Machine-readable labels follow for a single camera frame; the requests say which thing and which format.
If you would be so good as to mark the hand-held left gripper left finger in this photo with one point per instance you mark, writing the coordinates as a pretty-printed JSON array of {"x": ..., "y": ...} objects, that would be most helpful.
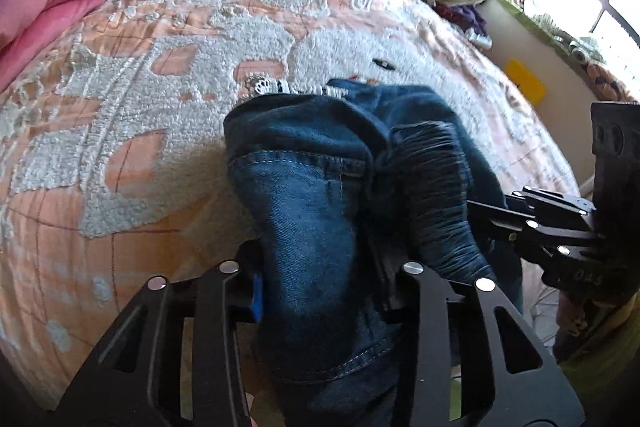
[{"x": 257, "y": 302}]

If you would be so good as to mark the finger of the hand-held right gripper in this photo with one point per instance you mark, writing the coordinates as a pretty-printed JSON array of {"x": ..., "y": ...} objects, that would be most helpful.
[
  {"x": 550, "y": 242},
  {"x": 550, "y": 204}
]

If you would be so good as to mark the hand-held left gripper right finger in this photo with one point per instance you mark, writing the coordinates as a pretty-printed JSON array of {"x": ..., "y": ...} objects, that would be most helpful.
[{"x": 417, "y": 289}]

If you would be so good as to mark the blue denim pants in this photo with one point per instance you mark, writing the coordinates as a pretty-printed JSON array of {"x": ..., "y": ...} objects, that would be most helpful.
[{"x": 310, "y": 207}]

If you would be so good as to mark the pile of clothes on windowsill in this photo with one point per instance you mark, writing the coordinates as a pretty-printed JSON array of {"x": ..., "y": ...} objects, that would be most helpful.
[{"x": 600, "y": 67}]

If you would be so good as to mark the yellow paper sheet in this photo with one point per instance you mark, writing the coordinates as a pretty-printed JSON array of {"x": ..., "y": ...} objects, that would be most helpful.
[{"x": 525, "y": 79}]

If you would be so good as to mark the person's olive clothing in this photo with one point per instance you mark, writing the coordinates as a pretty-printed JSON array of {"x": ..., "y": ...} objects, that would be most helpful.
[{"x": 605, "y": 357}]

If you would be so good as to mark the purple cloth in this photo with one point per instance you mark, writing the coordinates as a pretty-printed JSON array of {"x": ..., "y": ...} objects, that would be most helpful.
[{"x": 467, "y": 22}]

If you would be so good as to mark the pink printed bear blanket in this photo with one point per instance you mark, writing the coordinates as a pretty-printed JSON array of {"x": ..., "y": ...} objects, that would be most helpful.
[{"x": 100, "y": 132}]

